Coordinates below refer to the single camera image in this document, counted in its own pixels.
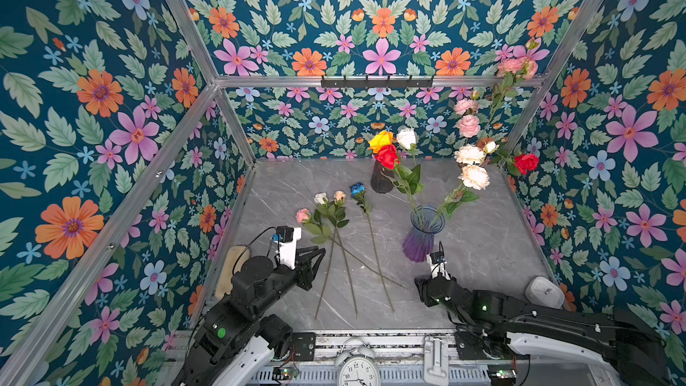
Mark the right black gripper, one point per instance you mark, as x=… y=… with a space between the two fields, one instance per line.
x=422 y=290

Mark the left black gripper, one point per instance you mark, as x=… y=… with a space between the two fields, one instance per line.
x=307 y=270

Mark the purple glass vase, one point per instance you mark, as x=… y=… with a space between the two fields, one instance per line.
x=426 y=223

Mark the large red rose stem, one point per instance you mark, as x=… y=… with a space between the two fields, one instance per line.
x=405 y=179

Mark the cream rose flower bunch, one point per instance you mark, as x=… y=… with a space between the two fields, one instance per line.
x=471 y=179

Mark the orange rose flower stem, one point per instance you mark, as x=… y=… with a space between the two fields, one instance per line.
x=380 y=141

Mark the white rosebud flower stem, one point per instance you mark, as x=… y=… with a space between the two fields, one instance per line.
x=407 y=140

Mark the red rose flower stem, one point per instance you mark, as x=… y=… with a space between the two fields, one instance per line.
x=515 y=162

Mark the pink carnation flower stem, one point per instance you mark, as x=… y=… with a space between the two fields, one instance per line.
x=468 y=123

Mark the pink bud flower stem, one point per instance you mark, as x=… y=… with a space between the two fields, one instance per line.
x=513 y=71

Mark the clear ribbed glass vase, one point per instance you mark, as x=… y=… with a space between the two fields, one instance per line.
x=472 y=155

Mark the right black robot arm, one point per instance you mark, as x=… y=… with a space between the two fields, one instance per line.
x=621 y=341

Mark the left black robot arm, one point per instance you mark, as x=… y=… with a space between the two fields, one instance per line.
x=237 y=339

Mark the dark maroon glass vase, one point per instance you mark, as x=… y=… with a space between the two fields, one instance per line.
x=382 y=178

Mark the white round device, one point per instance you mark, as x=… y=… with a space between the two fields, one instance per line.
x=542 y=292

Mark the white alarm clock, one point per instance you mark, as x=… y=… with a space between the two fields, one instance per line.
x=357 y=367

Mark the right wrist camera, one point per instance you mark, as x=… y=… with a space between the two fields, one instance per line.
x=437 y=263

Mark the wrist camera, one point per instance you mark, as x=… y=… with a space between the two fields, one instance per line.
x=437 y=263
x=286 y=238

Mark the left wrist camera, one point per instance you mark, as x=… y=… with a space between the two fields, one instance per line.
x=286 y=238

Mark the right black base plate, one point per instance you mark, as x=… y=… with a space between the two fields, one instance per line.
x=472 y=347

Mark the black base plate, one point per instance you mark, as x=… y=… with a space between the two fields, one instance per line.
x=472 y=347
x=302 y=347

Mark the white clamp bracket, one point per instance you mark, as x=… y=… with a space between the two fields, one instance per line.
x=435 y=361

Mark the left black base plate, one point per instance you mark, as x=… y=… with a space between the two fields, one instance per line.
x=302 y=347

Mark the black hook rail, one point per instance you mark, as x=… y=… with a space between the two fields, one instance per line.
x=383 y=82

